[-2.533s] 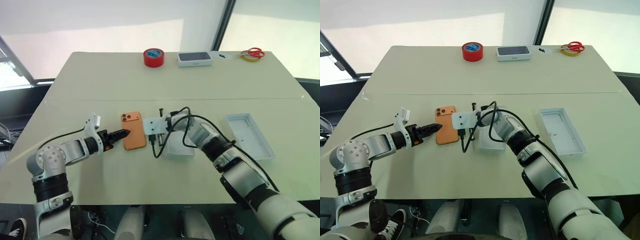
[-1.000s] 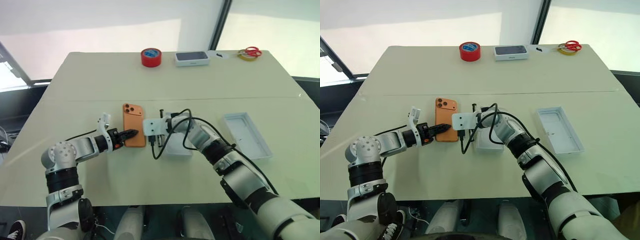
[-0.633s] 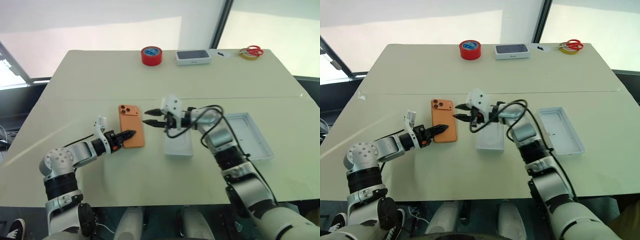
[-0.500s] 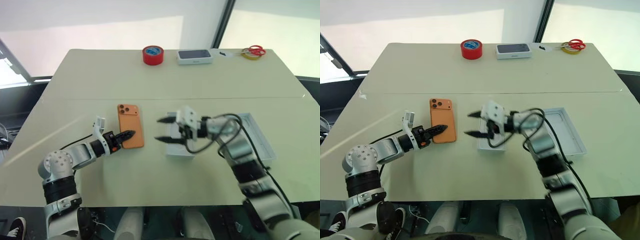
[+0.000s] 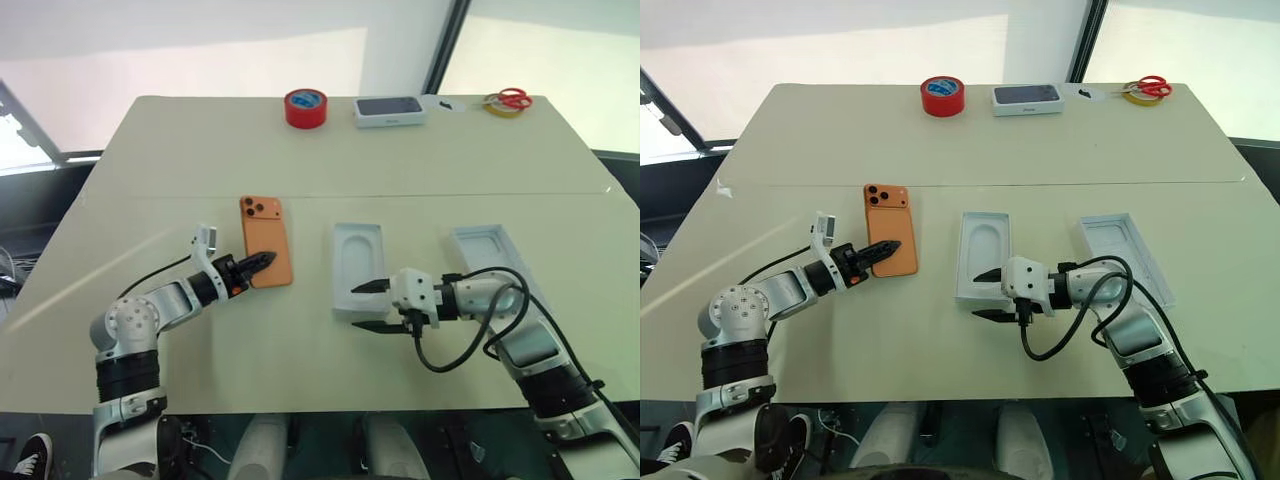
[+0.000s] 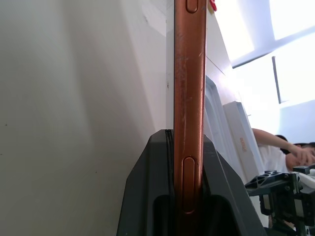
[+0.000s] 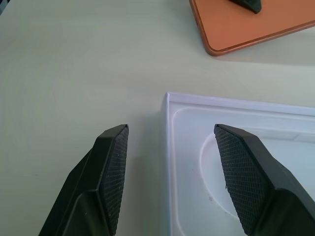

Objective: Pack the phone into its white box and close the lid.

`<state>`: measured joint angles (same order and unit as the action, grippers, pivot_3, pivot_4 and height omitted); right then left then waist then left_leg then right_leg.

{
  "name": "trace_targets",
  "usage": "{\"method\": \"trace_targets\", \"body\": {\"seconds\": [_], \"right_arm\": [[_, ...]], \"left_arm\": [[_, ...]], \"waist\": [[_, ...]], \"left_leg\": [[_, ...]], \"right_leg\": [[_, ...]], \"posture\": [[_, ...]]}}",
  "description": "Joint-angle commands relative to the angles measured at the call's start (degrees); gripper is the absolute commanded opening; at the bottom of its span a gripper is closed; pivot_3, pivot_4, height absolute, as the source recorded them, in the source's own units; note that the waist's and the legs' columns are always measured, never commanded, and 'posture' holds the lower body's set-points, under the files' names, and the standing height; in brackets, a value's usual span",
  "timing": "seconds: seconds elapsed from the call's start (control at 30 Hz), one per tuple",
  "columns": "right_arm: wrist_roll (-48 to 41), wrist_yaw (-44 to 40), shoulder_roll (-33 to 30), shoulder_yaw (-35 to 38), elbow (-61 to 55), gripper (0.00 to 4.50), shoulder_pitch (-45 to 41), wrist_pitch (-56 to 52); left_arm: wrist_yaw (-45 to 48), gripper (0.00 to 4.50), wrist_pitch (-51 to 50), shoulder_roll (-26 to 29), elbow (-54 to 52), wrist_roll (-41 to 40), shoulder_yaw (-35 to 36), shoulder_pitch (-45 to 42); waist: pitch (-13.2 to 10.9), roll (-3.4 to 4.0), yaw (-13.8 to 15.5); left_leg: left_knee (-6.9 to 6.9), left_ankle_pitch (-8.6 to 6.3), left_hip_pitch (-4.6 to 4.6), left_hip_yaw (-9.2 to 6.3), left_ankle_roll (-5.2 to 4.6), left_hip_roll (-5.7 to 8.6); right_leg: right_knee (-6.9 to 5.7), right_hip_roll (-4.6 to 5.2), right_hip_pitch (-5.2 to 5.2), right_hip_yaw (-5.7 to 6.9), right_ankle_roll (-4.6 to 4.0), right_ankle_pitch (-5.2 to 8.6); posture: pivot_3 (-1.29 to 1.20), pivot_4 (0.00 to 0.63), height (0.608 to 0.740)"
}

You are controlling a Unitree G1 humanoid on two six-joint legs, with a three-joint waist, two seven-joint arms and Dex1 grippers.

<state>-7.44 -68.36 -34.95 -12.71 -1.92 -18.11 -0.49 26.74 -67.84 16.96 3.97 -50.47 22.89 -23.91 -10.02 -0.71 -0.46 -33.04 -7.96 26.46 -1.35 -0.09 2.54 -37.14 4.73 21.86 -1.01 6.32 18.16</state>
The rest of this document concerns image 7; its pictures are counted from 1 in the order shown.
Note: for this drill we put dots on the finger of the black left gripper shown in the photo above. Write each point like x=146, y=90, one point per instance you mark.
x=247, y=4

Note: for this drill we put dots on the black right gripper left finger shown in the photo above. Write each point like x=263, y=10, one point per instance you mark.
x=98, y=182

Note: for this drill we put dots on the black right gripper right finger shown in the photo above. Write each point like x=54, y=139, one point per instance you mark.
x=256, y=177

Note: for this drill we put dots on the orange tray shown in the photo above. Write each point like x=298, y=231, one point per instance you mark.
x=236, y=27

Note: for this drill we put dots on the white plastic tray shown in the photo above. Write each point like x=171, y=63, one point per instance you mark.
x=246, y=118

